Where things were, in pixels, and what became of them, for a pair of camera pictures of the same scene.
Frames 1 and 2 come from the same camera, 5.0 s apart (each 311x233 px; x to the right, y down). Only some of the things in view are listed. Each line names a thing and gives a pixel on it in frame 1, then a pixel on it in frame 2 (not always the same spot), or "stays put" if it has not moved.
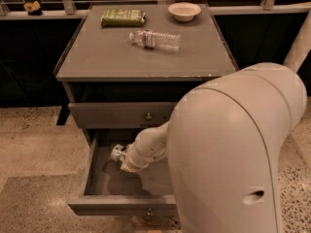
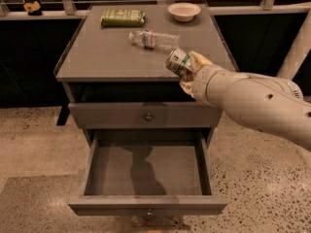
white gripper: (130, 159) -> (203, 81)
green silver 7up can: (118, 152) -> (177, 62)
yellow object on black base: (33, 8) stays put
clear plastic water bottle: (155, 40) stays put
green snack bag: (121, 17) stays put
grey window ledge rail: (20, 15) stays put
